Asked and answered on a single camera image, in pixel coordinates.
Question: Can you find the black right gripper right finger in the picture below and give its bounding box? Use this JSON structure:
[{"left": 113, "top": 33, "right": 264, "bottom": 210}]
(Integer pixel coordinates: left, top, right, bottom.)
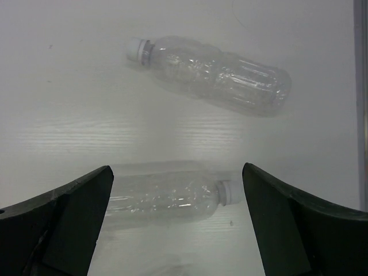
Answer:
[{"left": 242, "top": 163, "right": 367, "bottom": 275}]

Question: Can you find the clear bottle white cap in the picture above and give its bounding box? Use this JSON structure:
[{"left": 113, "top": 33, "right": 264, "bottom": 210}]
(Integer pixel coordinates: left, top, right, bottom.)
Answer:
[{"left": 125, "top": 36, "right": 292, "bottom": 117}]

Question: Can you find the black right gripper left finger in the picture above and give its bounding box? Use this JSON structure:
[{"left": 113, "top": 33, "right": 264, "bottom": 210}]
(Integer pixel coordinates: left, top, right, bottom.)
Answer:
[{"left": 1, "top": 166, "right": 114, "bottom": 275}]

